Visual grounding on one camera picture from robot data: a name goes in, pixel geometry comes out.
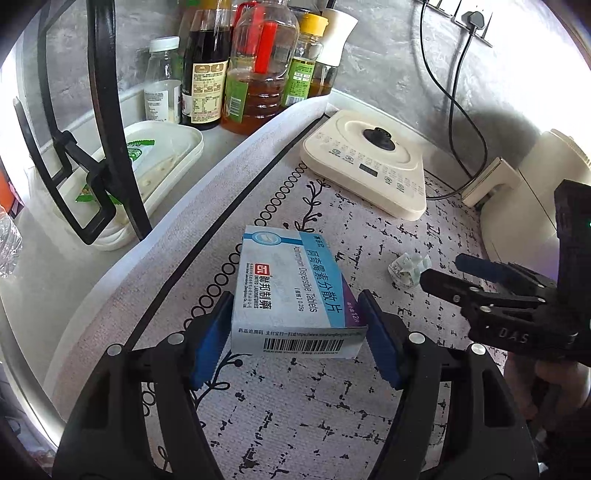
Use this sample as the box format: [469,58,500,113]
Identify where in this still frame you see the dark soy sauce bottle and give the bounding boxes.
[180,0,232,131]

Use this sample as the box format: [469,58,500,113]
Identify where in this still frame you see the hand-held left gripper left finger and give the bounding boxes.
[55,292,235,480]

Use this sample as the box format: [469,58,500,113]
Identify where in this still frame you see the clear plastic water bottle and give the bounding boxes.
[0,205,24,273]

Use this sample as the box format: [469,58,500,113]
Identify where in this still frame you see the patterned white table mat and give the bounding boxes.
[44,99,555,480]

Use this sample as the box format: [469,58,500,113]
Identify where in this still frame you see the red handle oil bottle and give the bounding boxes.
[221,0,301,136]

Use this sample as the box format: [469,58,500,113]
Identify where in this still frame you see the white cap clear bottle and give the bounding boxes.
[144,36,183,125]

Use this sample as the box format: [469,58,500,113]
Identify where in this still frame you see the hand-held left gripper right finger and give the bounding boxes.
[358,290,541,480]

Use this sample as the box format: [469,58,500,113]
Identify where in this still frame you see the white plastic tray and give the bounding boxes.
[58,121,204,252]

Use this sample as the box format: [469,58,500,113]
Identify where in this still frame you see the blue white medicine box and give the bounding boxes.
[230,224,369,360]

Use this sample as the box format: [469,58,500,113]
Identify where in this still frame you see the cream kettle base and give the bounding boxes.
[300,109,428,220]

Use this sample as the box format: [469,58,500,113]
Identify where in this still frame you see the yellow cap bottle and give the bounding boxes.
[281,13,329,109]

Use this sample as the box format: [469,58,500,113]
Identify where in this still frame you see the black appliance cable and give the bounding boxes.
[426,25,489,200]
[419,0,478,181]

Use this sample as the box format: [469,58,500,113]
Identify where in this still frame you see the person's right hand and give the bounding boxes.
[503,355,591,435]

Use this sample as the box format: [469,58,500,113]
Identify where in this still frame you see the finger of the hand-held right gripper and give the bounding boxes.
[455,253,560,302]
[419,267,550,317]

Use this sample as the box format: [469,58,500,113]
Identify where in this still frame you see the orange black object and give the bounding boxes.
[0,161,21,217]

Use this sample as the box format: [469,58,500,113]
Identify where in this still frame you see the white wrapper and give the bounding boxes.
[388,253,432,288]

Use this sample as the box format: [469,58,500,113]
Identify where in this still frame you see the white rice cooker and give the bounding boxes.
[462,129,591,287]

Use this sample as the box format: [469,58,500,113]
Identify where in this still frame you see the black metal spice rack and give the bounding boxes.
[14,0,153,245]

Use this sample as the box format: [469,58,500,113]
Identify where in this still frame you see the green white packet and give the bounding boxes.
[74,138,155,204]

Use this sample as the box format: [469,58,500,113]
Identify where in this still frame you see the white spout oil bottle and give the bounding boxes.
[307,7,360,97]

